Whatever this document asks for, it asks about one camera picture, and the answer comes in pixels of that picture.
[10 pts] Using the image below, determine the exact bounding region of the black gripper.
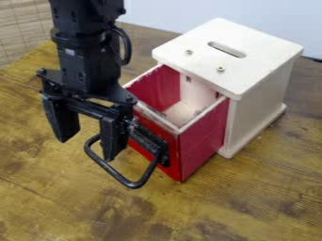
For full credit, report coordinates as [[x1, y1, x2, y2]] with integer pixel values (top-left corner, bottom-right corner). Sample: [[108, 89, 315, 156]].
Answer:
[[36, 69, 138, 162]]

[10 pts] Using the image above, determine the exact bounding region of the red drawer with black handle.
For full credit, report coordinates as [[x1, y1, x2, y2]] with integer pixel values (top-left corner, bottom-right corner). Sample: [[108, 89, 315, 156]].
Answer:
[[84, 64, 230, 189]]

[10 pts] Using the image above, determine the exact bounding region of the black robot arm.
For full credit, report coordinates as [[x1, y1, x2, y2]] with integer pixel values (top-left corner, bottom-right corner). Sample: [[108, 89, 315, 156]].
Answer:
[[37, 0, 138, 162]]

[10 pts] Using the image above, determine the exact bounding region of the white wooden cabinet box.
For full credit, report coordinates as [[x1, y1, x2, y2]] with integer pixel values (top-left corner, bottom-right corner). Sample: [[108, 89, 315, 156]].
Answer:
[[152, 18, 303, 158]]

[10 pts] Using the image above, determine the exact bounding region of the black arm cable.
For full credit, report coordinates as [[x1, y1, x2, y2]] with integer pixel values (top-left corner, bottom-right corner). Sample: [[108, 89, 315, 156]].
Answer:
[[105, 23, 134, 67]]

